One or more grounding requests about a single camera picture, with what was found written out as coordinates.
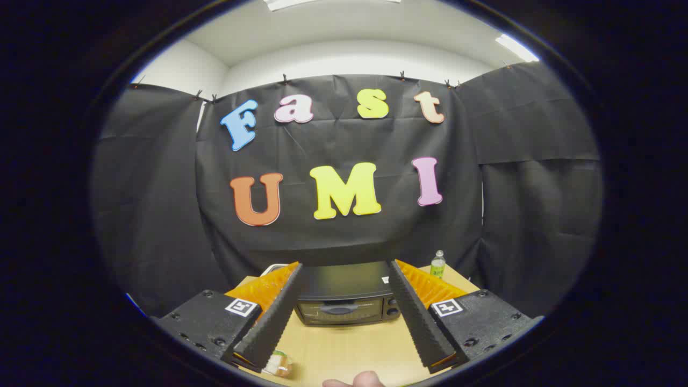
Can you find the ceiling light panel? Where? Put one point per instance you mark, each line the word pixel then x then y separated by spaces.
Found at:
pixel 516 47
pixel 301 2

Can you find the white pop-up toaster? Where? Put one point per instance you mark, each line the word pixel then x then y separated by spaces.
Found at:
pixel 271 267

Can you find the sandwich with lettuce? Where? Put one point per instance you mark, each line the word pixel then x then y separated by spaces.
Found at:
pixel 279 365

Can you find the black toaster oven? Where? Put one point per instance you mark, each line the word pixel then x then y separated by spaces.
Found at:
pixel 344 285

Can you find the black backdrop cloth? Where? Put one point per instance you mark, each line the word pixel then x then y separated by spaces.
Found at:
pixel 161 215

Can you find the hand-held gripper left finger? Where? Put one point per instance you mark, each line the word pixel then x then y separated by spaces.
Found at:
pixel 274 322

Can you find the green label plastic bottle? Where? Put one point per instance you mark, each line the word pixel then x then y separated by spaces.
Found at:
pixel 438 267

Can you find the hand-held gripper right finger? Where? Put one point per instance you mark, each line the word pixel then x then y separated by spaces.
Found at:
pixel 419 322

